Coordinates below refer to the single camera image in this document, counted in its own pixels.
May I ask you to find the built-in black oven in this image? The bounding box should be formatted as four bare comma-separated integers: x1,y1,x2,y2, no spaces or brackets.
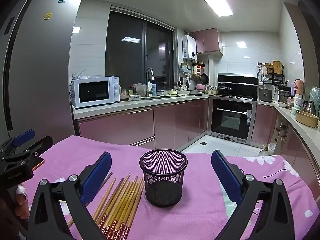
207,96,257,145

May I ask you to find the black wok with lid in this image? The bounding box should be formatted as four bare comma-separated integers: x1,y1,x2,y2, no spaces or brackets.
215,85,235,95

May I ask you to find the grey rice cooker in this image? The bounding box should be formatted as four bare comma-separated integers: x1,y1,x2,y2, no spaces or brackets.
258,87,277,103

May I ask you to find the black range hood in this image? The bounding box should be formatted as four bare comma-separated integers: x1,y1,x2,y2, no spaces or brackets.
217,73,258,100

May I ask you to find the tan round container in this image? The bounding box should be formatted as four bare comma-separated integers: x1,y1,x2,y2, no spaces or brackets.
295,110,319,127

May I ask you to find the wooden cutting board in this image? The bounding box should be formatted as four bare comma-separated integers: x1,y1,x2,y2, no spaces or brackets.
272,60,283,75

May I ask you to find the person's left hand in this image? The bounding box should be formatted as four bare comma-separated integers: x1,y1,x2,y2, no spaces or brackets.
14,183,32,220

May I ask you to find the black mesh utensil holder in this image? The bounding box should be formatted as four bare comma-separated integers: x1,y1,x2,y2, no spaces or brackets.
139,149,188,207

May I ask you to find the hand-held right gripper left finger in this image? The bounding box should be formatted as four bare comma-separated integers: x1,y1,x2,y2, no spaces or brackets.
27,151,112,240

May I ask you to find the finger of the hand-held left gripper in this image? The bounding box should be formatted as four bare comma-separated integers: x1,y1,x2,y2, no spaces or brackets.
0,129,35,155
0,135,53,167

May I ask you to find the grey refrigerator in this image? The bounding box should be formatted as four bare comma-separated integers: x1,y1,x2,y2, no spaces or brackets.
0,0,85,140

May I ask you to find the smartphone with orange case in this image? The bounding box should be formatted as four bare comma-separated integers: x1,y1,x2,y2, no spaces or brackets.
32,157,45,173

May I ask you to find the pink base cabinet row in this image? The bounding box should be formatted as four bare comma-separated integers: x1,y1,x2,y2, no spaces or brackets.
251,100,320,183
72,95,210,150

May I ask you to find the pink upper wall cabinet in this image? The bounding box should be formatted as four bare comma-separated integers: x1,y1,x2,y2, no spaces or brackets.
189,28,224,57

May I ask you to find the green plastic bag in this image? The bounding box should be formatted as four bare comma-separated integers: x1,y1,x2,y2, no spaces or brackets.
309,87,320,117

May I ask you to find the dark kitchen window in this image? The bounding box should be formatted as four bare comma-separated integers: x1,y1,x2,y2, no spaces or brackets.
105,6,175,88

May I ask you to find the clear plastic bag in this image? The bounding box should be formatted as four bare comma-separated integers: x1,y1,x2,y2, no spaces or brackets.
132,82,148,96

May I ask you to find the rectangular ceiling light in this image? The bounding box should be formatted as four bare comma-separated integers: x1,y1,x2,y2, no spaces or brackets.
204,0,233,17

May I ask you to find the black countertop shelf rack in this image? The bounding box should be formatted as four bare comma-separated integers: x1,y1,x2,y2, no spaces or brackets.
257,61,285,85

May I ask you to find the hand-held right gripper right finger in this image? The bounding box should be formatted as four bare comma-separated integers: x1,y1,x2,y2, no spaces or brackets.
211,149,295,240

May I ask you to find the bundle of wooden chopsticks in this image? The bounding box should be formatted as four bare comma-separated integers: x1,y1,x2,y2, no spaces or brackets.
67,172,145,240

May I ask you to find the pink round jar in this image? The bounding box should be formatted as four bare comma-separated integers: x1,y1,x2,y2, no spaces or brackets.
293,79,304,97

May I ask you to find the steel kitchen faucet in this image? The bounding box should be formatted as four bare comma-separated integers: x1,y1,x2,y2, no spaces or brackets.
146,67,155,97

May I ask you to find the white and green bottle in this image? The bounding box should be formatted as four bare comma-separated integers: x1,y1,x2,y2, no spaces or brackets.
292,94,303,117

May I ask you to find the white plastic bag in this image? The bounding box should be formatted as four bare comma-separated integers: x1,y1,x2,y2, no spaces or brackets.
259,143,276,157

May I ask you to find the pink floral blanket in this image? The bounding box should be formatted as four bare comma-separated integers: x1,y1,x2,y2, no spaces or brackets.
15,135,320,240

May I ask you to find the white microwave oven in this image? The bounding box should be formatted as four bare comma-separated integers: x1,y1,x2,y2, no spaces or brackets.
72,76,120,109

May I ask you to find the white water heater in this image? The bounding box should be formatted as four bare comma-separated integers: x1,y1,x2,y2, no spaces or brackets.
182,34,197,61

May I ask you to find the steel stock pot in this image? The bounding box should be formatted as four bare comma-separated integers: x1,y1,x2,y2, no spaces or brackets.
278,90,292,104

